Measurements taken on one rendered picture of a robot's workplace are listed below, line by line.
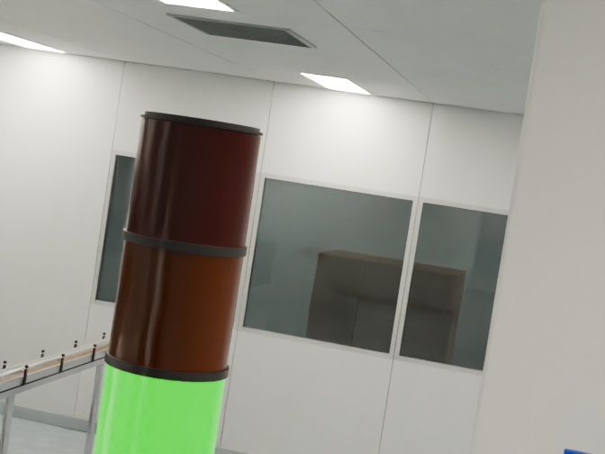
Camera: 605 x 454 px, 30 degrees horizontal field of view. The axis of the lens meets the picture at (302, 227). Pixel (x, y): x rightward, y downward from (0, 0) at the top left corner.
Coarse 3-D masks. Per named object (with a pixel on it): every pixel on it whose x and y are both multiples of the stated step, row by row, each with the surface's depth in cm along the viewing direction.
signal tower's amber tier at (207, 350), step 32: (128, 256) 45; (160, 256) 44; (192, 256) 44; (128, 288) 44; (160, 288) 44; (192, 288) 44; (224, 288) 45; (128, 320) 44; (160, 320) 44; (192, 320) 44; (224, 320) 45; (128, 352) 44; (160, 352) 44; (192, 352) 44; (224, 352) 45
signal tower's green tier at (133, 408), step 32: (128, 384) 44; (160, 384) 44; (192, 384) 44; (128, 416) 44; (160, 416) 44; (192, 416) 44; (96, 448) 45; (128, 448) 44; (160, 448) 44; (192, 448) 45
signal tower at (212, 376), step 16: (224, 128) 43; (240, 128) 44; (256, 128) 45; (128, 240) 44; (144, 240) 44; (160, 240) 44; (224, 256) 44; (240, 256) 45; (128, 368) 44; (144, 368) 44
